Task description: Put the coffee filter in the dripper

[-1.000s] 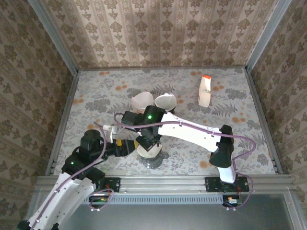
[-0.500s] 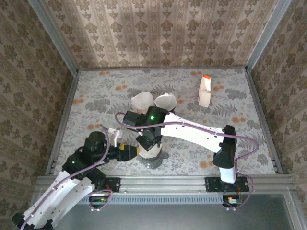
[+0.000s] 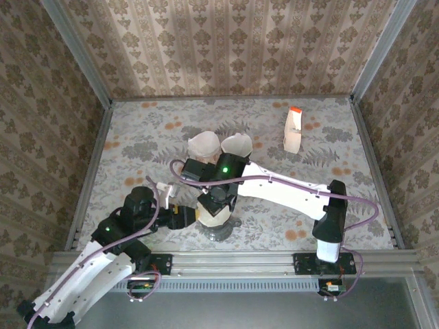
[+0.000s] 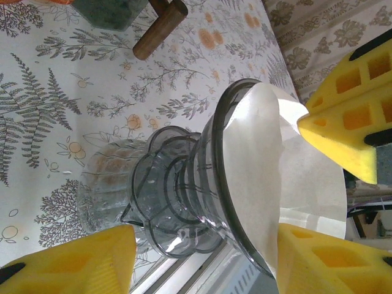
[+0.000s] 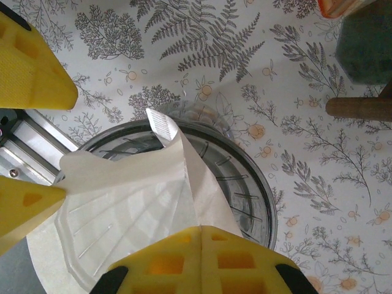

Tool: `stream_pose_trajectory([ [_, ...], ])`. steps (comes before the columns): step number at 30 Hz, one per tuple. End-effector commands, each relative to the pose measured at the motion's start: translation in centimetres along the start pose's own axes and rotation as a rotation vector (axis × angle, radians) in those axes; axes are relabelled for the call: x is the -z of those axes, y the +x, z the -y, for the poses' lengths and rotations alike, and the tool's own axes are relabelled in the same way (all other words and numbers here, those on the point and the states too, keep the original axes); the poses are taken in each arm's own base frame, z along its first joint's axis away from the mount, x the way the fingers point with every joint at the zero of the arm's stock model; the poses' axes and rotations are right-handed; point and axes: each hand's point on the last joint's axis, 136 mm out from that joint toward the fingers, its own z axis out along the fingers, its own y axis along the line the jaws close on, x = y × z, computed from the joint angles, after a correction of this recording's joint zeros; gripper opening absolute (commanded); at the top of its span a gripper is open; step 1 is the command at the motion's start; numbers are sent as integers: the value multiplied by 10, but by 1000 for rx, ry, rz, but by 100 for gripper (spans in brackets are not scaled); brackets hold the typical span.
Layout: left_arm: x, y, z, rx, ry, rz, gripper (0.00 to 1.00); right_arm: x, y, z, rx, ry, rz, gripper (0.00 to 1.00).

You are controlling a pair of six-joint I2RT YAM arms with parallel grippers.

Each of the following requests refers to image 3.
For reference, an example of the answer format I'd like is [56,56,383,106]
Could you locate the white paper coffee filter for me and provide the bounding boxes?
[219,134,254,159]
[197,201,231,228]
[187,130,220,158]

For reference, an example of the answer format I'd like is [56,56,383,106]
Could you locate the clear plastic coffee dripper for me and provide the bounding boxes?
[191,150,220,166]

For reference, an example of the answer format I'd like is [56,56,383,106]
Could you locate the orange coffee filter package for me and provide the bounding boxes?
[283,106,304,154]

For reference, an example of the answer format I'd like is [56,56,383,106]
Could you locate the small black controller board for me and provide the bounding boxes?
[126,279,155,296]
[318,279,345,296]

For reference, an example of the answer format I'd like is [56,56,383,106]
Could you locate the floral patterned tablecloth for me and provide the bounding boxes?
[77,98,399,252]

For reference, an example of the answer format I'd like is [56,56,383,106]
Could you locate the grey metal panel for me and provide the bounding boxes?
[75,291,423,329]

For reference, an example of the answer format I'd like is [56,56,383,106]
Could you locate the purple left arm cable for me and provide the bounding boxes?
[26,175,162,329]

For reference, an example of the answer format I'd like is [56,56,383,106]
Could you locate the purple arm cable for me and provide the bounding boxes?
[26,175,162,329]
[169,159,381,302]

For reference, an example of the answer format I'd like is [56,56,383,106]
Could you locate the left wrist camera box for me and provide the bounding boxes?
[156,183,182,208]

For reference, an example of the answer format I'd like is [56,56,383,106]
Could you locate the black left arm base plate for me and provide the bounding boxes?
[147,252,172,276]

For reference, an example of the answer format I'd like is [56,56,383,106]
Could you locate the long aluminium mounting rail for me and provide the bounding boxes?
[51,249,421,277]

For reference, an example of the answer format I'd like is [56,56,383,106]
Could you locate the aluminium table side rail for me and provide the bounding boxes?
[349,99,407,249]
[64,102,114,251]

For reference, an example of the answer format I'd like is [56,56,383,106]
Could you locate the aluminium table end rail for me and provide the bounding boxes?
[111,95,354,103]

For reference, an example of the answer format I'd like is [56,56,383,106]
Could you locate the grey slotted cable duct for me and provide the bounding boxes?
[112,277,322,293]

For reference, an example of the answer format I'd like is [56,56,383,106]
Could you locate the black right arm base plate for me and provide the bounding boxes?
[293,252,357,276]

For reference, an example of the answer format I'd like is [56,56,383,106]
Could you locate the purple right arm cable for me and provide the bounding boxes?
[169,159,381,302]

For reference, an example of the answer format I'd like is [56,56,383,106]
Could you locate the aluminium corner post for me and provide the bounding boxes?
[40,0,114,109]
[350,0,418,106]

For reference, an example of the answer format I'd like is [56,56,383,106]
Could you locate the aluminium frame bar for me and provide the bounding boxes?
[406,273,435,329]

